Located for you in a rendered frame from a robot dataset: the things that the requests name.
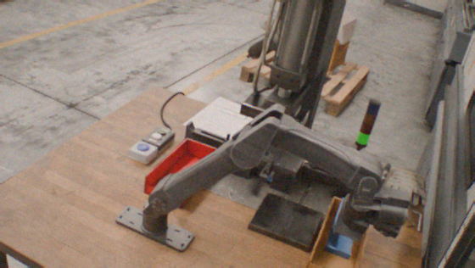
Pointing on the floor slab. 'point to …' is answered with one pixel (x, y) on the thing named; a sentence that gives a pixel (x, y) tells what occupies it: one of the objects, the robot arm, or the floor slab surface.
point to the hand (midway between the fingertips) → (347, 229)
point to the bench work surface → (81, 198)
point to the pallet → (323, 85)
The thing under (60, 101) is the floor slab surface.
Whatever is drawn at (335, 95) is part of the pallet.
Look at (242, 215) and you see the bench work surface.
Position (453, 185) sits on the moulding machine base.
